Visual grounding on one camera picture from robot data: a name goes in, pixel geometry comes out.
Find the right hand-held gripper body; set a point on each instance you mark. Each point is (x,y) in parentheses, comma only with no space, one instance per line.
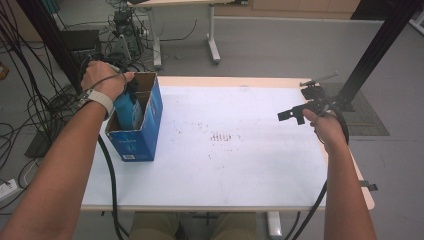
(315,95)

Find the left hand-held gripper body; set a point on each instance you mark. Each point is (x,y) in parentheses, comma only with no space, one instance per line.
(120,50)

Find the blue plastic bottle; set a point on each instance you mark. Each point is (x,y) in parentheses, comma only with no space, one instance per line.
(126,113)

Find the blue cardboard box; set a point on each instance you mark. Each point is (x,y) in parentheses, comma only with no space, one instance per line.
(140,143)

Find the person's right hand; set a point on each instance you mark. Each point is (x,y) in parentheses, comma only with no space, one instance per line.
(328,131)

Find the person's left hand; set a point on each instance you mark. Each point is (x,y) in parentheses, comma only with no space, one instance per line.
(101,78)

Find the black computer tower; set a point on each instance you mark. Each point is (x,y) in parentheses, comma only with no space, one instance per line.
(130,26)

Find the beige watch band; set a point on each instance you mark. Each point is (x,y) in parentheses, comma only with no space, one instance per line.
(101,100)

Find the black equipment case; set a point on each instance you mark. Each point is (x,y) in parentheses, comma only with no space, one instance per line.
(80,41)

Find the grey floor mat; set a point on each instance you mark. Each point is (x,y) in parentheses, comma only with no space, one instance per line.
(370,120)

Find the white desk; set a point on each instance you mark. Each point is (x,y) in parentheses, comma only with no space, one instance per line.
(211,33)

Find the black table edge clip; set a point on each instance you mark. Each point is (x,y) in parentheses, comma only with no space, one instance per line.
(368,185)

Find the white table leg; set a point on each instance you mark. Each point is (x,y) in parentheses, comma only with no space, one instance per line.
(274,225)

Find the person's right leg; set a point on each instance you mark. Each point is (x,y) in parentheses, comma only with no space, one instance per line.
(235,228)

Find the person's leg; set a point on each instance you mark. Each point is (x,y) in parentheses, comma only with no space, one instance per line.
(153,228)
(235,228)

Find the person's left leg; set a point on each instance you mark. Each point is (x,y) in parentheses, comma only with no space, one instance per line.
(153,228)

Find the white power strip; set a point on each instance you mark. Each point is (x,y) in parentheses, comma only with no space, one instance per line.
(7,189)

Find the black frame post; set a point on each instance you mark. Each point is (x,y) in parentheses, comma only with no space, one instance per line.
(50,36)
(380,43)

